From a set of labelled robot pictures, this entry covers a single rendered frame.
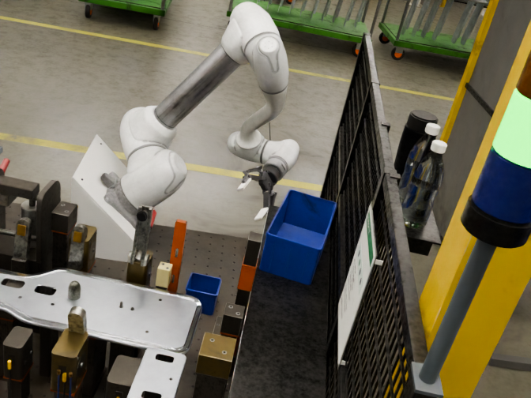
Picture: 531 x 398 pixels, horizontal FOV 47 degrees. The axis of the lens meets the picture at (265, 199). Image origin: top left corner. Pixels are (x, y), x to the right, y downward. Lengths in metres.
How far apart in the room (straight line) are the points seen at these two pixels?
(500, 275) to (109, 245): 1.66
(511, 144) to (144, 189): 1.73
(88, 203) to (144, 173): 0.22
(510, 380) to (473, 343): 2.57
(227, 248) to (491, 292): 1.69
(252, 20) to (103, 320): 1.07
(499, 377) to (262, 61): 2.19
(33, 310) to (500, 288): 1.15
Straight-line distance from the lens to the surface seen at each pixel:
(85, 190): 2.20
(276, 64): 1.99
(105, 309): 1.66
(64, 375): 1.50
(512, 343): 3.77
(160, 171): 2.20
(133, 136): 2.32
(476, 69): 4.14
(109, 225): 2.25
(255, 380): 1.49
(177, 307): 1.68
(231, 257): 2.42
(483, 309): 0.91
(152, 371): 1.51
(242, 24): 2.10
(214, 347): 1.50
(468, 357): 0.96
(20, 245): 1.83
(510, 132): 0.64
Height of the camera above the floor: 2.09
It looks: 29 degrees down
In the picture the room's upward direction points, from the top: 12 degrees clockwise
